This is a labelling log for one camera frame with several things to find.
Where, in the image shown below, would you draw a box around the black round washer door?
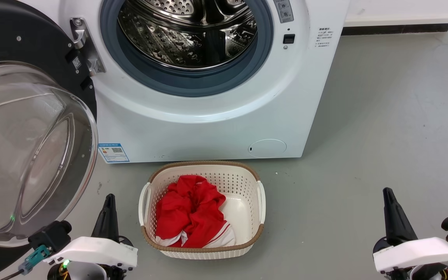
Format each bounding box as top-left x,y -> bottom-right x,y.
0,0 -> 99,280

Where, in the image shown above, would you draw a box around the stainless steel washer drum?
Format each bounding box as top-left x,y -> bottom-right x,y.
117,0 -> 258,71

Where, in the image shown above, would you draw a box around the cream plastic laundry basket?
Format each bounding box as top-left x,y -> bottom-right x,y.
138,161 -> 266,260

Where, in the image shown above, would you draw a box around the metal door hinge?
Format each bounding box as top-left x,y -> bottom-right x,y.
70,17 -> 106,77

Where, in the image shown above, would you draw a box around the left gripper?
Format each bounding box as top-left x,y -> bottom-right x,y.
48,194 -> 128,280

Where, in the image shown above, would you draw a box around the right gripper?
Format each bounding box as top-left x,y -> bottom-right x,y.
383,188 -> 448,280

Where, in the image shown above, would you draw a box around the thin black camera cable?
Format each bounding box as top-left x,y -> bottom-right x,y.
0,268 -> 24,280

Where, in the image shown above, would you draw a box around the blue energy label sticker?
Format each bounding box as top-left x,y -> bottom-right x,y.
98,143 -> 130,163

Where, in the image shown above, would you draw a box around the red and white garment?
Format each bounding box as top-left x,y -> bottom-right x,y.
155,175 -> 236,248

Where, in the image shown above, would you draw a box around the teal cable connector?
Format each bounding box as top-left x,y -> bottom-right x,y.
18,245 -> 51,276

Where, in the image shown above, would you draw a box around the white front-load washing machine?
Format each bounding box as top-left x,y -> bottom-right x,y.
20,0 -> 351,164

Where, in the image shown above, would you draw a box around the round white filter cover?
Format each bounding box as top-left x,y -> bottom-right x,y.
248,139 -> 287,158

